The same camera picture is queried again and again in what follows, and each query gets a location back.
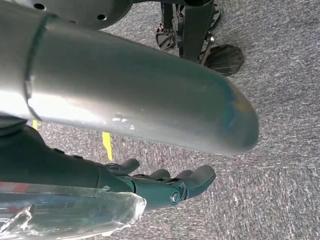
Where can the dark robot body shell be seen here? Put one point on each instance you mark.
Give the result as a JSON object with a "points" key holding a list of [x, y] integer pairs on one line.
{"points": [[80, 11]]}

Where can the yellow floor tape mark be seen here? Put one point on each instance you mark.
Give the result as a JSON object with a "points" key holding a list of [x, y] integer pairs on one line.
{"points": [[107, 145]]}

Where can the clear plastic film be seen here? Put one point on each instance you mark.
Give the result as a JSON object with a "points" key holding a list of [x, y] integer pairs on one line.
{"points": [[62, 215]]}

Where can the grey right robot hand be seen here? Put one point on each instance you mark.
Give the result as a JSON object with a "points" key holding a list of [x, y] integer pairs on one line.
{"points": [[124, 82]]}

